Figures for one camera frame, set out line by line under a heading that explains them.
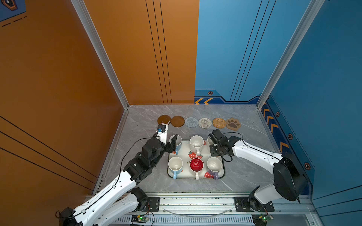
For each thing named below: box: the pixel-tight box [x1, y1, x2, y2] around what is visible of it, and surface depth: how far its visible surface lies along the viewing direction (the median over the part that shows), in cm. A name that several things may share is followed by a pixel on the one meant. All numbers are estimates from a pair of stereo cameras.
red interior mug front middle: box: [189, 157, 205, 181], surface depth 82 cm
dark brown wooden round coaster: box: [157, 114, 172, 125], surface depth 113 cm
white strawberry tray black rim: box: [167, 139, 226, 179], surface depth 86 cm
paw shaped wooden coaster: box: [225, 117, 242, 131], surface depth 111 cm
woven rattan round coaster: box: [212, 117, 227, 129], surface depth 111 cm
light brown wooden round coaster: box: [170, 115, 185, 128], surface depth 111 cm
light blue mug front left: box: [167, 156, 184, 180], surface depth 81 cm
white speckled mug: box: [189, 135, 205, 156], surface depth 91 cm
